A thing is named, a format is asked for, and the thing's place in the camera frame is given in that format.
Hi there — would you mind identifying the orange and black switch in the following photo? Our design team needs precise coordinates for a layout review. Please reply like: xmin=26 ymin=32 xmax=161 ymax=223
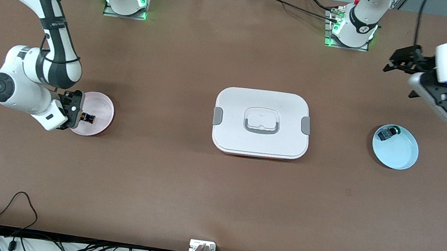
xmin=79 ymin=111 xmax=97 ymax=124

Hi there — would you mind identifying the pink round plate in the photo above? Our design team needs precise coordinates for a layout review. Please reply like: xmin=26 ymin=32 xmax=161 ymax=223
xmin=67 ymin=89 xmax=117 ymax=139

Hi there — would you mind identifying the light blue round plate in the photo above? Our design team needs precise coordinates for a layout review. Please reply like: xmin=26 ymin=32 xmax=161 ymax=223
xmin=369 ymin=122 xmax=422 ymax=172

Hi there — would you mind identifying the white lidded container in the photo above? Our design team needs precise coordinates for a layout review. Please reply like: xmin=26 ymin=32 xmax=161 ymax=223
xmin=208 ymin=84 xmax=315 ymax=164

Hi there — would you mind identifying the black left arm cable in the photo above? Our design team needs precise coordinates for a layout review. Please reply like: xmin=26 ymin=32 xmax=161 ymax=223
xmin=413 ymin=0 xmax=429 ymax=50

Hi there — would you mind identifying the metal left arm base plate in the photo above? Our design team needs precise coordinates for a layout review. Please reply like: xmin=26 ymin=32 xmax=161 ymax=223
xmin=322 ymin=6 xmax=374 ymax=52

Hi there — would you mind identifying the thin black looped cable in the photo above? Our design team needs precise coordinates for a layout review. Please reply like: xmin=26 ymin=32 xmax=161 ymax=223
xmin=0 ymin=188 xmax=41 ymax=248

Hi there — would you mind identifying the black cable to base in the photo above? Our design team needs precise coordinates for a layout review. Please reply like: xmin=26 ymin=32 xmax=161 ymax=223
xmin=258 ymin=0 xmax=344 ymax=23

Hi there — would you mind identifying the small silver mounting bracket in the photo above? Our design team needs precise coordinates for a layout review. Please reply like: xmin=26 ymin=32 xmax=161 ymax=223
xmin=188 ymin=239 xmax=218 ymax=251

